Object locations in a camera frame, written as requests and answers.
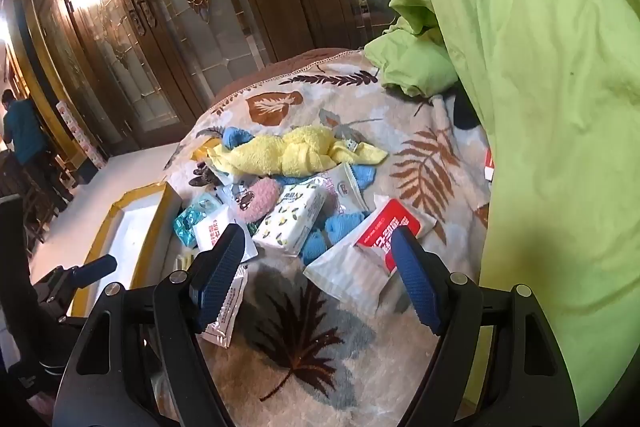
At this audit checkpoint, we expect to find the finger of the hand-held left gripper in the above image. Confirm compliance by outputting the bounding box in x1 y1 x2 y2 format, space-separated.
34 254 119 322

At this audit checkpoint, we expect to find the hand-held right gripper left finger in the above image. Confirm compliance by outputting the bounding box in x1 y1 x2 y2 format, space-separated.
52 223 246 427

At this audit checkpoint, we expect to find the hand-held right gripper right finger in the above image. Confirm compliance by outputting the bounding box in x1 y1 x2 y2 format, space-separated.
390 226 581 427

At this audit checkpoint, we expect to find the white packet with red print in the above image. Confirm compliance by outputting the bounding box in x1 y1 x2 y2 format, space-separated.
192 213 259 266

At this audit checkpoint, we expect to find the yellow taped white box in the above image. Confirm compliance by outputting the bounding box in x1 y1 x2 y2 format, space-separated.
70 181 184 319

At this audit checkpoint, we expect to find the red and white packet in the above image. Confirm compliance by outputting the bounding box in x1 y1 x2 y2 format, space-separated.
353 198 437 276
302 227 402 319

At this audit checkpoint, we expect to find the teal cartoon packet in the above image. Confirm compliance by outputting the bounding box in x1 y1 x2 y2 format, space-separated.
173 191 222 249

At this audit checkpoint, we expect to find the small blue towel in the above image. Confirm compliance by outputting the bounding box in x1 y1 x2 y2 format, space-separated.
299 211 372 266

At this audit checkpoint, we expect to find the yellow fuzzy towel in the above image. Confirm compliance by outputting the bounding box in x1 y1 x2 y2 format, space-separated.
207 126 389 181

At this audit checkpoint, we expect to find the small white sachet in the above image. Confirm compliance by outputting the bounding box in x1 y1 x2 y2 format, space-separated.
201 263 249 349

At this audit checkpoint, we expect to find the pink fuzzy round puff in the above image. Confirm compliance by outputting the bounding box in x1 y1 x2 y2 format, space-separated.
239 178 282 224

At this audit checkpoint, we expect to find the lemon print tissue pack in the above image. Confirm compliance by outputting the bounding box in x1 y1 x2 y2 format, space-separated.
251 176 329 256

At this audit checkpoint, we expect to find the dark wooden chair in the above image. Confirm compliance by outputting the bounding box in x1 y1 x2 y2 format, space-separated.
0 151 57 259

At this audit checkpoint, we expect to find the white packet with red logo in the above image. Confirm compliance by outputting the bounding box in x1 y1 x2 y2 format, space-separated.
324 162 372 229

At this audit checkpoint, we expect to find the leaf print blanket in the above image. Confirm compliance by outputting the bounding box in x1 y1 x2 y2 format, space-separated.
160 48 501 427

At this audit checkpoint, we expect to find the yellow flat packet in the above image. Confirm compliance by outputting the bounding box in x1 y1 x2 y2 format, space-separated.
192 137 224 164

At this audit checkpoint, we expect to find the stack of printed cartons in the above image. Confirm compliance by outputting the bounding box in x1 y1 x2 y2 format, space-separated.
55 99 109 171

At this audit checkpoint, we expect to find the lime green bedsheet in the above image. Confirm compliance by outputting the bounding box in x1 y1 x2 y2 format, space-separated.
364 0 640 414

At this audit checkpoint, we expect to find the brass door handle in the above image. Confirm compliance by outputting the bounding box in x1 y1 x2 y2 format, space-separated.
126 0 159 38

